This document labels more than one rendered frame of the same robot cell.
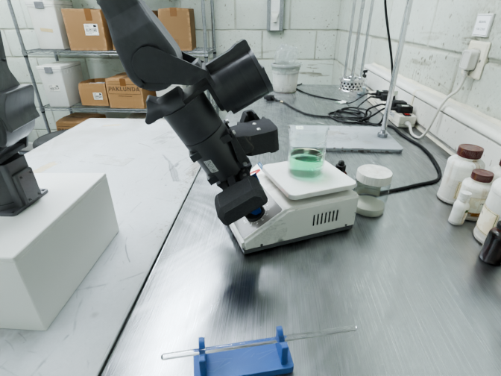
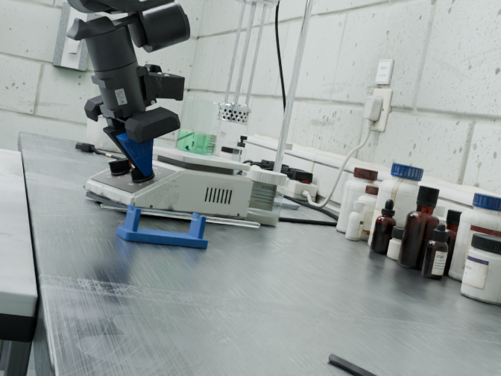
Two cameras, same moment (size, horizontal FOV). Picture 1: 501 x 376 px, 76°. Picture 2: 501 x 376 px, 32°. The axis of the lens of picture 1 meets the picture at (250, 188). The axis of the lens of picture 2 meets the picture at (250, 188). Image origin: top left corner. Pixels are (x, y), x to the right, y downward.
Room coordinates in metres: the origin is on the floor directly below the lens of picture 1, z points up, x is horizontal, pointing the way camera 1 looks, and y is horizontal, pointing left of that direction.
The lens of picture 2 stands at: (-0.73, 0.26, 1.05)
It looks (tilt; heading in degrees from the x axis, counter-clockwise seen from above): 4 degrees down; 340
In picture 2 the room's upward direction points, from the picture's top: 11 degrees clockwise
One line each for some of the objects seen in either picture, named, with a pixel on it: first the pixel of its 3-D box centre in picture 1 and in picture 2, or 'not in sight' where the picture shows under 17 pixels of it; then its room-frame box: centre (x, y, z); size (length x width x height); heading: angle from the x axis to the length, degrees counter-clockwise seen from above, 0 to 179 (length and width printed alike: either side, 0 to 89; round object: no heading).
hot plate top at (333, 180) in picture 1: (306, 175); (196, 157); (0.48, -0.09, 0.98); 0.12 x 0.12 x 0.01; 20
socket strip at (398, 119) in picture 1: (388, 106); (279, 180); (1.20, -0.52, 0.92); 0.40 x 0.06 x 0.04; 176
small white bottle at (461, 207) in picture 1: (461, 207); (355, 221); (0.46, -0.36, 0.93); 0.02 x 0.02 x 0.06
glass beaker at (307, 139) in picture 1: (305, 151); (197, 127); (0.48, -0.09, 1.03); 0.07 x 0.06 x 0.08; 133
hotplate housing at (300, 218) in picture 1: (291, 201); (177, 185); (0.47, -0.07, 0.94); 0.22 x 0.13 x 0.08; 110
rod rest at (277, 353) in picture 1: (242, 353); (165, 226); (0.20, 0.01, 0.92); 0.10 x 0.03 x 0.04; 100
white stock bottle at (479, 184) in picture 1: (475, 194); (370, 213); (0.49, -0.40, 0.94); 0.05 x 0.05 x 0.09
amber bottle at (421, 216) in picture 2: not in sight; (421, 227); (0.27, -0.36, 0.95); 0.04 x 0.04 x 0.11
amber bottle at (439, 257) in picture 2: not in sight; (436, 250); (0.21, -0.35, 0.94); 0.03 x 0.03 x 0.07
